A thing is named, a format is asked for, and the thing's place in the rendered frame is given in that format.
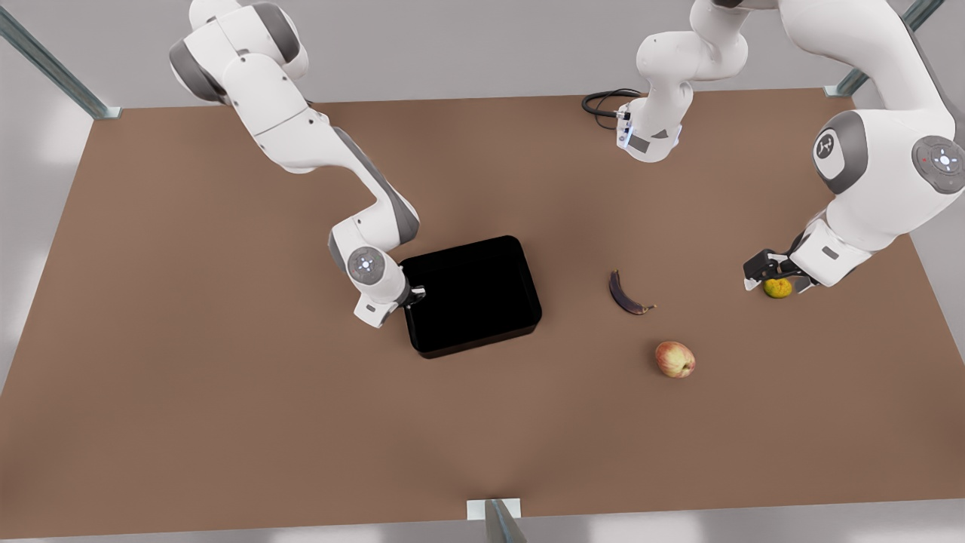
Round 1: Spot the black rectangular tray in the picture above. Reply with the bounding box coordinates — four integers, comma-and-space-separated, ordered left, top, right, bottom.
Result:
397, 235, 543, 360

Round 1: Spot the black cable loop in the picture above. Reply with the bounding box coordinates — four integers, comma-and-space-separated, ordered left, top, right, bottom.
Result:
581, 88, 643, 131

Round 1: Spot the silver frame post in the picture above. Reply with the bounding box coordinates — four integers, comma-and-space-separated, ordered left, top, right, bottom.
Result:
824, 0, 946, 98
0, 6, 122, 121
467, 498, 528, 543

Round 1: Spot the dark purple eggplant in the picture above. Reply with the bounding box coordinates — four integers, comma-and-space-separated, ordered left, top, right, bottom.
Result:
608, 269, 657, 316

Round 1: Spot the red yellow apple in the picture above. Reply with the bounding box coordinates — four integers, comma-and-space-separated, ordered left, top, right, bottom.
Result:
654, 341, 697, 379

